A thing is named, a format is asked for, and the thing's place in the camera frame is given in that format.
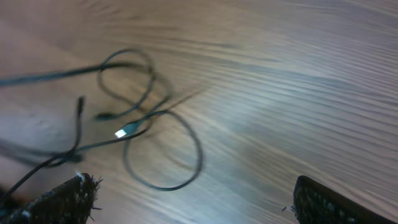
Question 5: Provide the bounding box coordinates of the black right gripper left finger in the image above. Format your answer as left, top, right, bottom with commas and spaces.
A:
1, 172, 102, 224

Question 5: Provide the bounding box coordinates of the black USB cable metal plug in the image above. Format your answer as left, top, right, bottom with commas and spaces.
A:
1, 49, 172, 200

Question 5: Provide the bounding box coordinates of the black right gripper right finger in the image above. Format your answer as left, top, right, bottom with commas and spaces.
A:
284, 175, 397, 224

